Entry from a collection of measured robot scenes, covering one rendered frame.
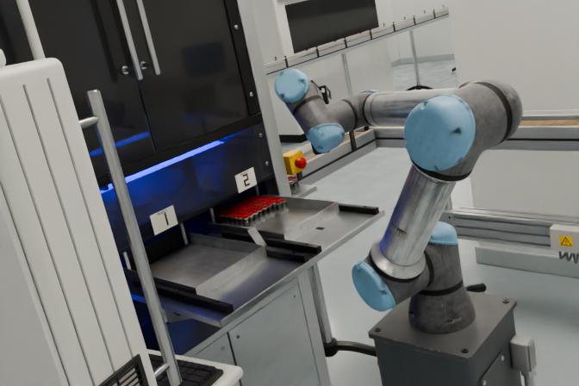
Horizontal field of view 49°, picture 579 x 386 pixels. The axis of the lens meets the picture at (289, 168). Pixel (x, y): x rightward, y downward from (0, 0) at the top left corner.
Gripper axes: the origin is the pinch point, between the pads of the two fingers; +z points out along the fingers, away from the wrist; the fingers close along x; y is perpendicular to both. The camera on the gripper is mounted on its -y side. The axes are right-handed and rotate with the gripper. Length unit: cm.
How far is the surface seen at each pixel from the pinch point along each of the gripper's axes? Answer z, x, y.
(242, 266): -0.5, 29.9, -33.0
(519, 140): 84, -52, 2
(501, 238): 110, -39, -31
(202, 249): 15, 48, -25
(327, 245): 11.3, 8.4, -30.4
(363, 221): 25.8, 0.0, -23.6
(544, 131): 78, -61, 3
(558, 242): 94, -59, -37
